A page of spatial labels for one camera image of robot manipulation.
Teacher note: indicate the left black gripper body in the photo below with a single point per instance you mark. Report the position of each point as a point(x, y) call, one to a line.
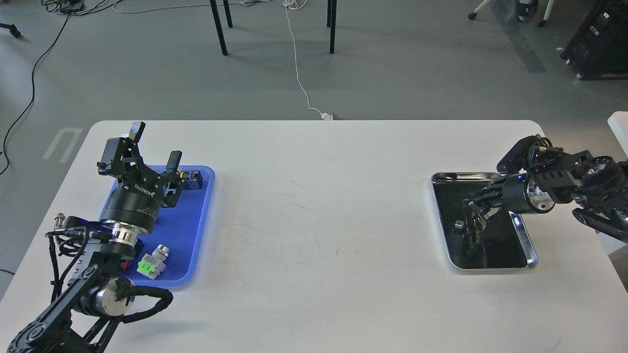
point(138, 199)

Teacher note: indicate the black equipment case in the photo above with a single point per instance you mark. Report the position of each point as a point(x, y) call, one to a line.
point(598, 49)

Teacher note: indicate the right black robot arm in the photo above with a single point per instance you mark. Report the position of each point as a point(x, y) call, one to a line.
point(535, 176)

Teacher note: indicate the green white push button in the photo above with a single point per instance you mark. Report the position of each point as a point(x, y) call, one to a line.
point(152, 265)

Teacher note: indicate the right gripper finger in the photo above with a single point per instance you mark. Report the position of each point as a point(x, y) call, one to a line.
point(490, 196)
point(476, 220)

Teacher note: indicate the black table leg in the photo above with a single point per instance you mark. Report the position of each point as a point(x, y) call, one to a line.
point(331, 23)
point(218, 24)

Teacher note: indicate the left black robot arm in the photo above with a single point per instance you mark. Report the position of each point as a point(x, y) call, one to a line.
point(91, 296)

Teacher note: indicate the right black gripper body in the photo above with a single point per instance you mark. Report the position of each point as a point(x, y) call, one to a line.
point(509, 193)

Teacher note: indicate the white office chair base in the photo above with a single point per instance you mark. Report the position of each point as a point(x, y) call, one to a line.
point(525, 10)

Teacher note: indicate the blue plastic tray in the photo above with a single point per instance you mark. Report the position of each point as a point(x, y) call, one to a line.
point(181, 229)

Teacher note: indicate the black table leg right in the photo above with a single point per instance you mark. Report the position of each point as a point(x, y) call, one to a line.
point(331, 23)

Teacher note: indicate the black table leg left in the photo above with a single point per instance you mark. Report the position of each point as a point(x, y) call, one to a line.
point(218, 24)

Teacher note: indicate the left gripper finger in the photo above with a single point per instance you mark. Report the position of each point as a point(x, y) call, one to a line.
point(121, 155)
point(171, 183)

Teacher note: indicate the silver metal tray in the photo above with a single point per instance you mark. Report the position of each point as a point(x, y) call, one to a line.
point(504, 246)

